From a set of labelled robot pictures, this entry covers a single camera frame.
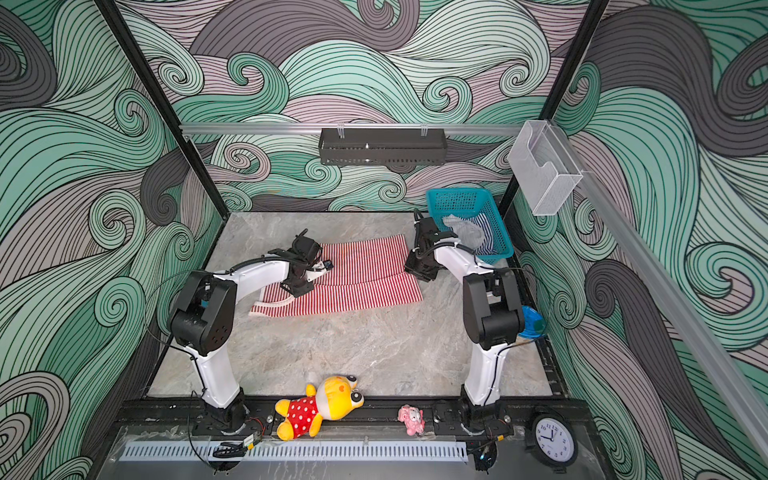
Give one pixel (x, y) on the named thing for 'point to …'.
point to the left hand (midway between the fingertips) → (297, 277)
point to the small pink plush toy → (413, 419)
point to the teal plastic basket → (465, 201)
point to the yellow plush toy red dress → (334, 399)
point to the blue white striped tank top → (488, 246)
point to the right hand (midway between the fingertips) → (411, 271)
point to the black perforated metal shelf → (382, 146)
